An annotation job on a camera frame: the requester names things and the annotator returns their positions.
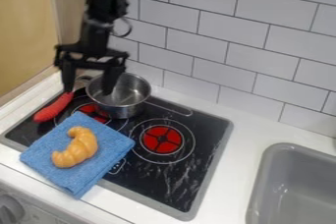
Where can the toy stove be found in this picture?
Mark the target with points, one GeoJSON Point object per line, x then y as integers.
{"type": "Point", "coordinates": [166, 156]}

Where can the silver pot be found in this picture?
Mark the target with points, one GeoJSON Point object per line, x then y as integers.
{"type": "Point", "coordinates": [122, 95]}

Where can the blue cloth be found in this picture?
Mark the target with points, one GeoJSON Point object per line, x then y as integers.
{"type": "Point", "coordinates": [76, 154]}

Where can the toy sink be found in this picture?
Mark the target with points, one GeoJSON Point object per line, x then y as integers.
{"type": "Point", "coordinates": [293, 185]}

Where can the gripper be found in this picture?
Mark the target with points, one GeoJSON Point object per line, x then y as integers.
{"type": "Point", "coordinates": [92, 46]}

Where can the toy croissant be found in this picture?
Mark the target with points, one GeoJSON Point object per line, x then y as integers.
{"type": "Point", "coordinates": [76, 147]}

